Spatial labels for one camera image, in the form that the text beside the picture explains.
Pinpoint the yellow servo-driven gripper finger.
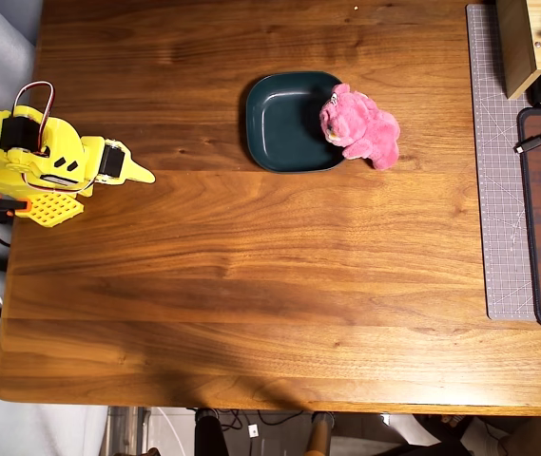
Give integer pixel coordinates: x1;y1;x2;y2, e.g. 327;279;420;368
95;140;157;185

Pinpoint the yellow gripper body, black servo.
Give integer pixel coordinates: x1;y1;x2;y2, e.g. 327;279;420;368
81;136;127;182

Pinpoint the pink strawberry bear plush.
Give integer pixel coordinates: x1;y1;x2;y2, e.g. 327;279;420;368
318;83;401;171

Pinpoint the dark green plastic bin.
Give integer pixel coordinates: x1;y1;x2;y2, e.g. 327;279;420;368
244;70;347;175

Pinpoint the black orange table clamp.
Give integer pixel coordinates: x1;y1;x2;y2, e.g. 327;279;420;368
0;188;32;224

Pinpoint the wooden leg under table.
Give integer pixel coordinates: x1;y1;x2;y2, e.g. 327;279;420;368
304;411;336;456

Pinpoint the grey cutting mat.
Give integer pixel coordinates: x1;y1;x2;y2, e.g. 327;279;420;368
465;3;541;322

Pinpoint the white cloth under table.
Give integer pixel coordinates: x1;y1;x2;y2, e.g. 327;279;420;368
385;413;448;447

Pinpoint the light wooden box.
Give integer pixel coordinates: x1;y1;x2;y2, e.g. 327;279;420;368
495;0;541;101

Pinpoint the white sock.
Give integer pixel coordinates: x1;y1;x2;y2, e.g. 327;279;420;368
459;420;509;456

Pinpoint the red white servo wire loop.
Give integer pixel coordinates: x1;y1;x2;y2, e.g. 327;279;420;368
11;81;56;143

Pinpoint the metal frame under table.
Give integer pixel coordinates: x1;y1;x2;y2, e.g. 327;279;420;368
105;406;153;456

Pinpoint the black post under table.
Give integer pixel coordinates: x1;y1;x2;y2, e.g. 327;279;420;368
195;408;231;456

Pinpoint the thin black floor cable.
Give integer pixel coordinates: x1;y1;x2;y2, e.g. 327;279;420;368
216;408;310;432

